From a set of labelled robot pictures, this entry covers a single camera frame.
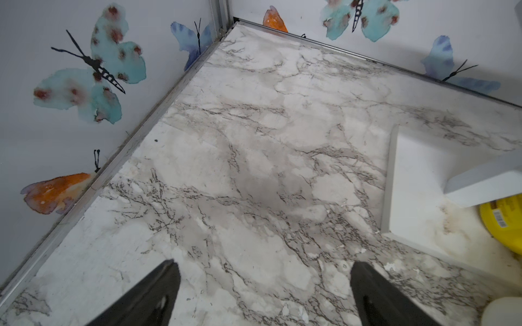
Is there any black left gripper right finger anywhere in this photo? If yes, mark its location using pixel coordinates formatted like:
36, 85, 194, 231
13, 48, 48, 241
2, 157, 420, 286
350, 262, 439, 325

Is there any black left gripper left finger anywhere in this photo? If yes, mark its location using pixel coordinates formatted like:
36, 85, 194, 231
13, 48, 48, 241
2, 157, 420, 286
89, 259, 181, 326

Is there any white storage box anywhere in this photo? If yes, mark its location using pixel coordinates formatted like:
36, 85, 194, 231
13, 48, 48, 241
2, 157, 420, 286
481, 297, 522, 326

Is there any yellow bottle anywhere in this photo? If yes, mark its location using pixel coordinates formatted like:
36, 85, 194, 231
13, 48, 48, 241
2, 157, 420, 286
479, 194, 522, 255

